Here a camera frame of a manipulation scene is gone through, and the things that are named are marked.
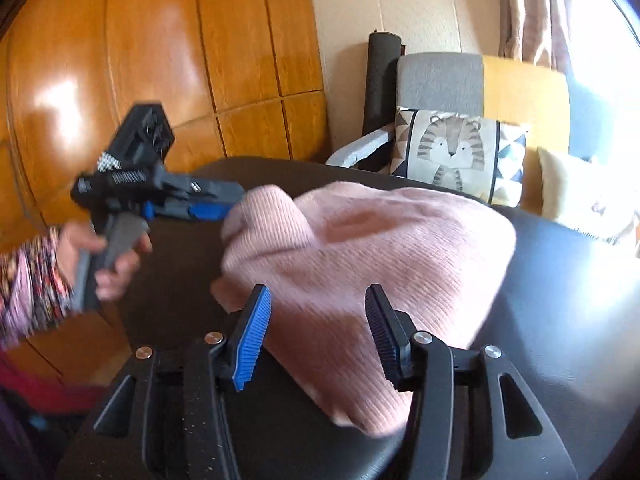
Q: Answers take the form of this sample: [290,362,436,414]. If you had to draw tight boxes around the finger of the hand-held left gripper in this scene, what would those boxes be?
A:
[145,203,226,221]
[167,176,246,206]

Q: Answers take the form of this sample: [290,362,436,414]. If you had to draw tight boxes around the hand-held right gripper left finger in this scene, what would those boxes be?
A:
[92,284,273,480]

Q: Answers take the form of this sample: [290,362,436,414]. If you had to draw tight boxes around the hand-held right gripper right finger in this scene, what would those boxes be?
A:
[364,284,576,480]

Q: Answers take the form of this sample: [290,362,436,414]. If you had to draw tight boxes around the pink knit sweater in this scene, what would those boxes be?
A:
[210,180,518,441]

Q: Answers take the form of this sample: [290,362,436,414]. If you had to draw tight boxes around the person's left hand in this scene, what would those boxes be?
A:
[57,222,153,303]

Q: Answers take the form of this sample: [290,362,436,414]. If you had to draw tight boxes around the wooden wardrobe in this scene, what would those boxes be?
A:
[0,0,331,386]

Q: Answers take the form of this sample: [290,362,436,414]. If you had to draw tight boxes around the black leather massage bed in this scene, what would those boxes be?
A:
[65,156,640,480]

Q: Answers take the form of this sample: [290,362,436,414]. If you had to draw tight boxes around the tiger print cushion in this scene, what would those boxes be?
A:
[390,106,531,208]

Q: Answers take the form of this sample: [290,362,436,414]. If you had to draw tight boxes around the black rolled mat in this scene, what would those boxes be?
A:
[362,31,403,133]

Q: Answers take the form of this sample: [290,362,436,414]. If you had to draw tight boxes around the person's dark red clothing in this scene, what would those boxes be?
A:
[0,350,101,480]

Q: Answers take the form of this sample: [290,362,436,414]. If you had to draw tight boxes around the deer print cushion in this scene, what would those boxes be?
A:
[536,146,638,243]

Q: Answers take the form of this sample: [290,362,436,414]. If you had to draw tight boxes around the grey yellow blue sofa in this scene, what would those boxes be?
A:
[326,52,640,246]

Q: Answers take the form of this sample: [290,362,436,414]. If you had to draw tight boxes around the pink patterned curtain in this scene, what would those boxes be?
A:
[497,0,576,68]

